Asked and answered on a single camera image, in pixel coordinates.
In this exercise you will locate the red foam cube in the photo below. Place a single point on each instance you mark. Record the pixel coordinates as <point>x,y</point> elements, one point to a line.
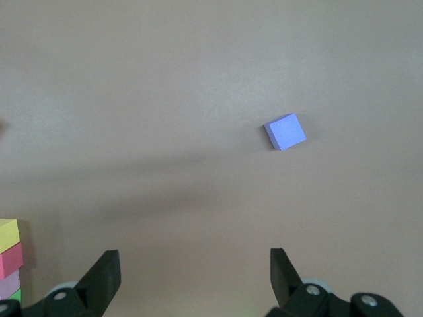
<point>10,262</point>

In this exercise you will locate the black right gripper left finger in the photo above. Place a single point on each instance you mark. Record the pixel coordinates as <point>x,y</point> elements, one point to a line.
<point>86,294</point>

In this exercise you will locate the yellow foam cube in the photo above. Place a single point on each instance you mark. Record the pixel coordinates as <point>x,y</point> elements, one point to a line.
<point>8,234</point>

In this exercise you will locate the green foam cube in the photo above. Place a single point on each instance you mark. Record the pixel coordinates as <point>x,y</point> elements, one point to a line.
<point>16,295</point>

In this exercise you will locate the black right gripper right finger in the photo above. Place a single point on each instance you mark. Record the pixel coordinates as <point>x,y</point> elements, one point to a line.
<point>307,300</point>

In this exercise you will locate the brown table cover sheet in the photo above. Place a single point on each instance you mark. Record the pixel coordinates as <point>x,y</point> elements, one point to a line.
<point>165,82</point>

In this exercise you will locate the purple foam cube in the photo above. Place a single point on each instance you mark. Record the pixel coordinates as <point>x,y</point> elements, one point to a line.
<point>285,132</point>

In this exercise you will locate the pink foam cube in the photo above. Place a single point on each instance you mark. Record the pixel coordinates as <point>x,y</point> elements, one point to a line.
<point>8,285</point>

